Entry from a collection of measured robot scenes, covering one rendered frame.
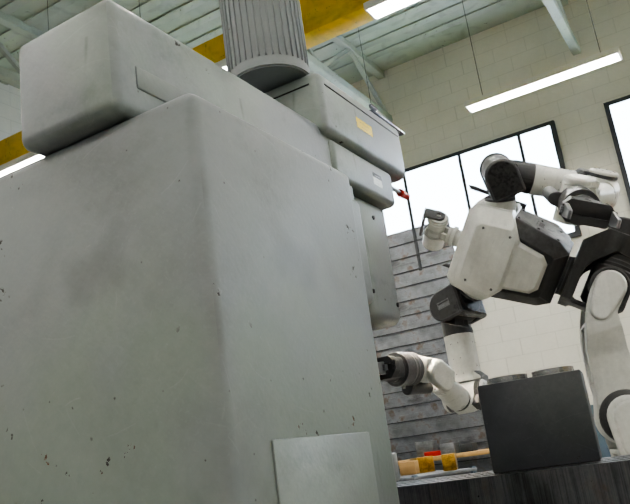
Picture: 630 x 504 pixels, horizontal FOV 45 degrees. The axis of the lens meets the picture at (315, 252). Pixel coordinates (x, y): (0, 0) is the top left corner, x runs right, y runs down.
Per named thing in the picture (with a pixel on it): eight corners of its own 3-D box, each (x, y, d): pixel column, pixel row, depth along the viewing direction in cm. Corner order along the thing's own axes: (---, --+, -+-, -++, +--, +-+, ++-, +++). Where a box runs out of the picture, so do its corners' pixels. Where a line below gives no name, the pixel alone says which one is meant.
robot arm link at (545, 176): (599, 212, 220) (523, 198, 221) (611, 169, 217) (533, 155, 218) (609, 220, 209) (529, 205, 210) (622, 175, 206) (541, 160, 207)
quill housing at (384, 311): (335, 341, 200) (319, 227, 208) (406, 325, 190) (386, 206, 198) (298, 336, 183) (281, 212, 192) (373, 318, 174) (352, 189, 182)
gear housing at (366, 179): (319, 231, 212) (314, 198, 214) (397, 207, 201) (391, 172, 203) (250, 205, 183) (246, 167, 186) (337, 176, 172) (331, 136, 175)
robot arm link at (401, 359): (354, 356, 194) (383, 356, 202) (360, 394, 191) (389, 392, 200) (391, 346, 186) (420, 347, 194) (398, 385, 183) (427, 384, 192)
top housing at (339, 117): (329, 206, 223) (321, 155, 227) (409, 180, 211) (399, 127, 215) (233, 164, 183) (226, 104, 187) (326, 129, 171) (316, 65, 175)
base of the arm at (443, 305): (472, 335, 236) (452, 308, 243) (498, 306, 230) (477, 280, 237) (442, 332, 226) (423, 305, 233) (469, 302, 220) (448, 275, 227)
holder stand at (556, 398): (501, 470, 171) (484, 382, 176) (602, 457, 164) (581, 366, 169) (493, 474, 160) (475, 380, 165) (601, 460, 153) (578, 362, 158)
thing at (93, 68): (282, 239, 190) (272, 166, 196) (360, 215, 180) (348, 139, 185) (15, 152, 123) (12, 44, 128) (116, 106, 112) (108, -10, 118)
